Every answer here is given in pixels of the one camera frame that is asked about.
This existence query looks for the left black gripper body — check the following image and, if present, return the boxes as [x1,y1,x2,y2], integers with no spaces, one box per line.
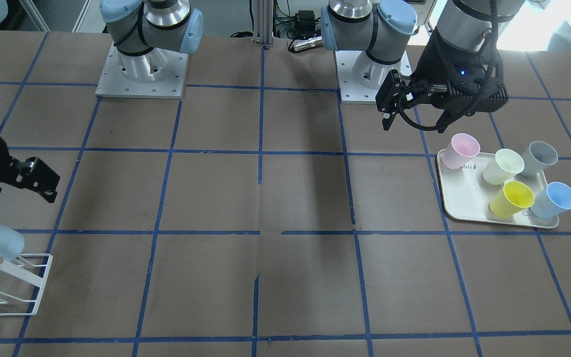
[410,30,509,114]

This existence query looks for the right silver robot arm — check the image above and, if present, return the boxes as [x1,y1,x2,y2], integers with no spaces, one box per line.
[0,0,204,203]

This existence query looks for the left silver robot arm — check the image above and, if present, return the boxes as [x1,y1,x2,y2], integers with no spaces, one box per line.
[320,0,523,133]

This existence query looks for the pink plastic cup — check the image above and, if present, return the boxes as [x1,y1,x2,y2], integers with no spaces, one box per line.
[441,133,481,170]

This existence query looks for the pale green plastic cup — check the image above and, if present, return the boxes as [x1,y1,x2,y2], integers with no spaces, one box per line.
[482,148,525,185]

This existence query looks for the grey plastic cup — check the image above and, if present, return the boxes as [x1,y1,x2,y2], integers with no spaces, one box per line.
[520,141,558,177]

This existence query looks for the yellow plastic cup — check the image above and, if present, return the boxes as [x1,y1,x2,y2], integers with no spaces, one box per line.
[489,180,535,218]

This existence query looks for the cream plastic tray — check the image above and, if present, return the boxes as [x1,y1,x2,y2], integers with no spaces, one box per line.
[437,151,559,229]

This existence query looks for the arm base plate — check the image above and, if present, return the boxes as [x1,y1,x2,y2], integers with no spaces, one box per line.
[96,47,189,99]
[335,51,412,105]

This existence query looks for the white wire cup rack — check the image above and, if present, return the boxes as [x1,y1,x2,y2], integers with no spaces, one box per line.
[0,253,54,316]

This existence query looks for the aluminium frame post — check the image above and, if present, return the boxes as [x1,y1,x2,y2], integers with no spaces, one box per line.
[251,0,275,48]

